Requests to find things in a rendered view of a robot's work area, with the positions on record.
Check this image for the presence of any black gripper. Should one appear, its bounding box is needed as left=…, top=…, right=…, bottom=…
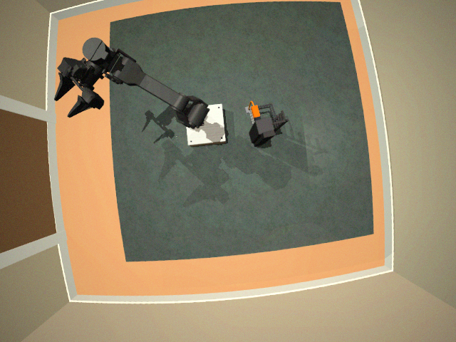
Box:
left=54, top=60, right=105, bottom=118

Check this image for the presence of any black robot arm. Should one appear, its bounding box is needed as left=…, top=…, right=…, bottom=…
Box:
left=59, top=37, right=210, bottom=129

